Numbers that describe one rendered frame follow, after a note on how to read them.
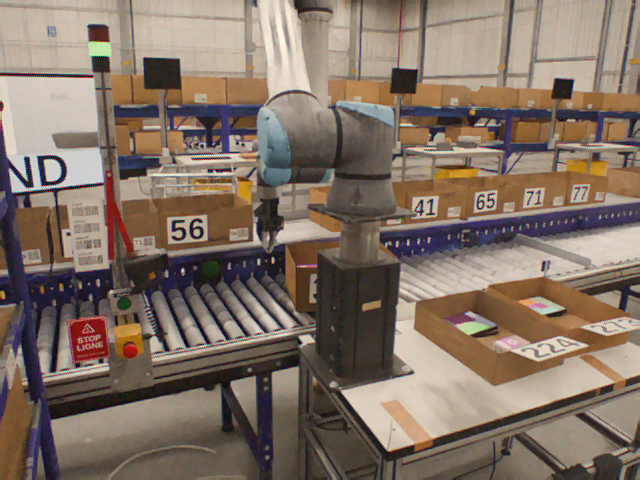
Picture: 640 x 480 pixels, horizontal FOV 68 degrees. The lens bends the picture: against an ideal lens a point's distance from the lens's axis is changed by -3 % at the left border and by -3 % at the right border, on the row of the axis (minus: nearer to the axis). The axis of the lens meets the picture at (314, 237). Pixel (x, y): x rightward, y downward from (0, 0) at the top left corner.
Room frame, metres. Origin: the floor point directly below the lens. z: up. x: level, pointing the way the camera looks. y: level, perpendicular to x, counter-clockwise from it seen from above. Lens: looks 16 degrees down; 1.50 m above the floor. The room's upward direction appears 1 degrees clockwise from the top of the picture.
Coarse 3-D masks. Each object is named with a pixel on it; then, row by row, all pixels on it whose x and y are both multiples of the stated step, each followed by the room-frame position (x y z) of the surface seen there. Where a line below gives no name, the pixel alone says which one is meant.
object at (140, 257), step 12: (144, 252) 1.24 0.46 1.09; (156, 252) 1.24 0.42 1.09; (132, 264) 1.20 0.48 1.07; (144, 264) 1.21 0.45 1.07; (156, 264) 1.22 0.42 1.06; (168, 264) 1.24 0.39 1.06; (132, 276) 1.20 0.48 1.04; (144, 276) 1.22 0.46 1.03; (132, 288) 1.22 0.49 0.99; (144, 288) 1.21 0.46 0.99
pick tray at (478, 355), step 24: (432, 312) 1.41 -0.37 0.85; (456, 312) 1.57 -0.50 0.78; (480, 312) 1.59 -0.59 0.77; (504, 312) 1.49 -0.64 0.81; (432, 336) 1.40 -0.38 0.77; (456, 336) 1.30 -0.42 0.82; (504, 336) 1.43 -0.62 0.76; (528, 336) 1.39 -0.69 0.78; (552, 336) 1.31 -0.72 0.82; (480, 360) 1.20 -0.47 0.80; (504, 360) 1.16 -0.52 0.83; (528, 360) 1.20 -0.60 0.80; (552, 360) 1.24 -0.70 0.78
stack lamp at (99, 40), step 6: (90, 30) 1.23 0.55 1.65; (96, 30) 1.23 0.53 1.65; (102, 30) 1.24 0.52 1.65; (108, 30) 1.26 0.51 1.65; (90, 36) 1.23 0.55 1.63; (96, 36) 1.23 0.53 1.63; (102, 36) 1.24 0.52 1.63; (108, 36) 1.26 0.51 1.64; (90, 42) 1.24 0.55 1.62; (96, 42) 1.23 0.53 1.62; (102, 42) 1.24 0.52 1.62; (108, 42) 1.25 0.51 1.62; (90, 48) 1.24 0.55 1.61; (96, 48) 1.23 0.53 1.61; (102, 48) 1.24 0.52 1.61; (108, 48) 1.25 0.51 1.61; (90, 54) 1.24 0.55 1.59; (96, 54) 1.23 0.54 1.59; (102, 54) 1.24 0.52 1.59; (108, 54) 1.25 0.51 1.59
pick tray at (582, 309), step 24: (504, 288) 1.68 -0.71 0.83; (528, 288) 1.72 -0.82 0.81; (552, 288) 1.70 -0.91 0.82; (528, 312) 1.45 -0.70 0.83; (576, 312) 1.59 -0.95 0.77; (600, 312) 1.50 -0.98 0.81; (624, 312) 1.42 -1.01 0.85; (576, 336) 1.31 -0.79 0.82; (600, 336) 1.34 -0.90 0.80; (624, 336) 1.39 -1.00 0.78
